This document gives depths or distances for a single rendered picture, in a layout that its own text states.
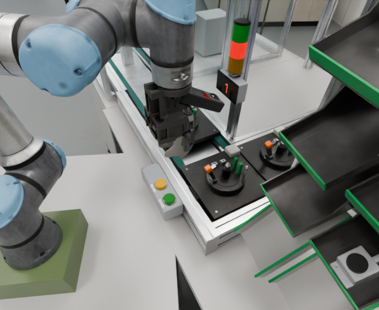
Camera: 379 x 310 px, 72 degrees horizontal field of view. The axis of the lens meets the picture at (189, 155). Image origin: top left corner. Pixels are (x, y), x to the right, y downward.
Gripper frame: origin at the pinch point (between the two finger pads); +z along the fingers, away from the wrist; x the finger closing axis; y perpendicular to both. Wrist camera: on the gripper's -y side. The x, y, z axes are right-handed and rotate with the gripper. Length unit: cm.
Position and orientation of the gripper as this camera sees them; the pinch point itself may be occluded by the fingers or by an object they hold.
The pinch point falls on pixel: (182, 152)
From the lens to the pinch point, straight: 62.9
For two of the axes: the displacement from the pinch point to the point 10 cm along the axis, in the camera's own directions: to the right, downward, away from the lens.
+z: -0.2, 7.0, 7.2
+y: -8.8, 3.3, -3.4
